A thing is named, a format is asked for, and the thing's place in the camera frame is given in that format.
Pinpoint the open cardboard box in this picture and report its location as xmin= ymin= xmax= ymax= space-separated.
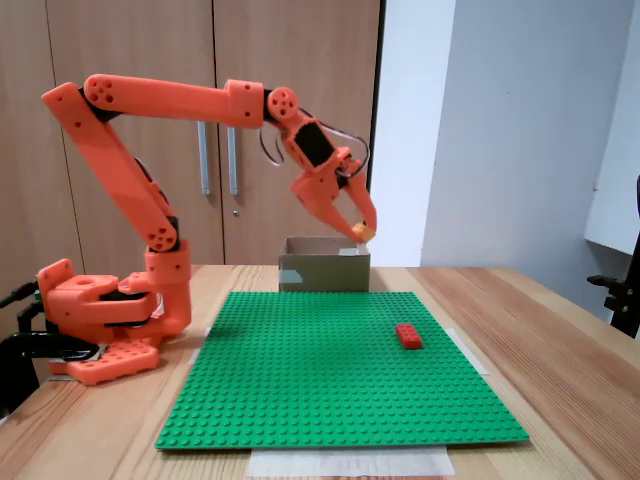
xmin=278 ymin=235 xmax=372 ymax=294

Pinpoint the red lego block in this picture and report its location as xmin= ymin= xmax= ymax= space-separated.
xmin=395 ymin=323 xmax=425 ymax=350

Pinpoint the green lego baseplate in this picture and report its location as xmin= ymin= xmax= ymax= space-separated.
xmin=154 ymin=290 xmax=531 ymax=451

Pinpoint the wooden cabinet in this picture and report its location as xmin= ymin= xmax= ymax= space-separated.
xmin=0 ymin=0 xmax=386 ymax=301

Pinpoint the short masking tape strip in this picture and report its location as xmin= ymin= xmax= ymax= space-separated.
xmin=447 ymin=327 xmax=490 ymax=377

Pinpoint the long masking tape strip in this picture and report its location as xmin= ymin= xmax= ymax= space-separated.
xmin=247 ymin=446 xmax=456 ymax=479

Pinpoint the black stand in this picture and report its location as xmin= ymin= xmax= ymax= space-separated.
xmin=587 ymin=174 xmax=640 ymax=341

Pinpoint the black table clamp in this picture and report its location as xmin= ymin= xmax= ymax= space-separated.
xmin=0 ymin=282 xmax=101 ymax=421

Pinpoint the gripper motor cable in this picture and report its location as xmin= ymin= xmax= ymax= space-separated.
xmin=257 ymin=122 xmax=371 ymax=191

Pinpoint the metal cabinet door handle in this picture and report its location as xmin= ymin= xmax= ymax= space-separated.
xmin=197 ymin=121 xmax=211 ymax=196
xmin=227 ymin=127 xmax=240 ymax=196

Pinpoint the white wall-mounted panel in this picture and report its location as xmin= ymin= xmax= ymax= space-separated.
xmin=583 ymin=0 xmax=640 ymax=257

